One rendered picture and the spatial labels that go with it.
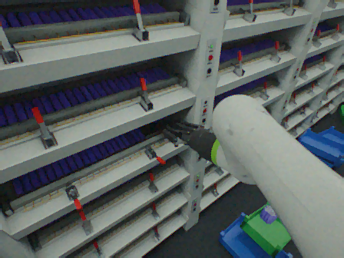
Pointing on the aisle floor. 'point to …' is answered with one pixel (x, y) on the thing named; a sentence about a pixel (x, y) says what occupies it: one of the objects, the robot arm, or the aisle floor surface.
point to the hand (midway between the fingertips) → (166, 125)
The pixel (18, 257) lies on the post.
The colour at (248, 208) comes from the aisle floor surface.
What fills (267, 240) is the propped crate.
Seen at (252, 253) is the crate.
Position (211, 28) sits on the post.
